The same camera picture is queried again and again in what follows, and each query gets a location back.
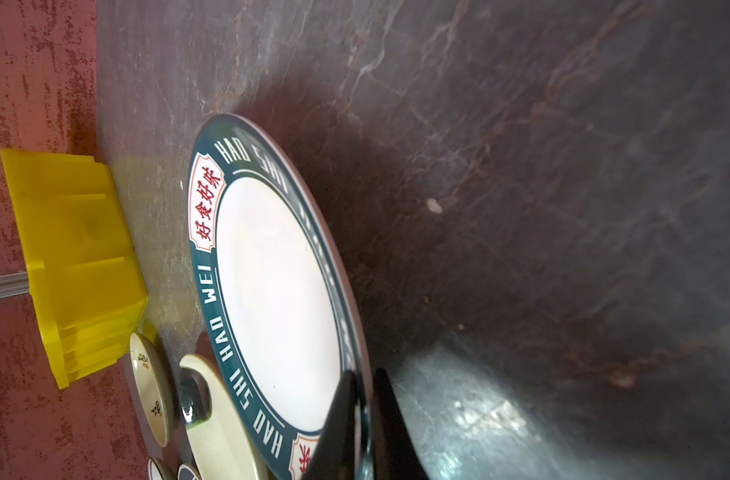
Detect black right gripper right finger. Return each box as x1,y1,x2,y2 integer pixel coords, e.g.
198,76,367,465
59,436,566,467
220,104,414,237
372,368,428,480

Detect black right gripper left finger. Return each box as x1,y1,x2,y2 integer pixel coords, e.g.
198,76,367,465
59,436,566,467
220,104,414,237
302,371,357,480

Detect cream plate with black blotch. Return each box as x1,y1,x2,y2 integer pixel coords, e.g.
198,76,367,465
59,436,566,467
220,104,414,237
179,354,270,479

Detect green banded HAO SHI plate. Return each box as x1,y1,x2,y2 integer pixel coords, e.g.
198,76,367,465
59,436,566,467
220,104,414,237
187,114,373,479

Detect white plate green red rim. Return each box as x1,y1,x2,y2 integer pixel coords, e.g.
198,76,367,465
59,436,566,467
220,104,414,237
177,463,201,480

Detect small cream plate with calligraphy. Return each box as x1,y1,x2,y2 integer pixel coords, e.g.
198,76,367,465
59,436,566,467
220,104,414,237
129,333,175,447

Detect yellow plastic bin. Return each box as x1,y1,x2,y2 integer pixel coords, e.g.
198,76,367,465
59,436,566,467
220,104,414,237
0,148,149,389

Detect white plate red characters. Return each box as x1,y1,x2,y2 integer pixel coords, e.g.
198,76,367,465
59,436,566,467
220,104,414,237
147,457,177,480

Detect silver left corner wall strip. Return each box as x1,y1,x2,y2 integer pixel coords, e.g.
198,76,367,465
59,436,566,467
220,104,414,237
0,271,29,300

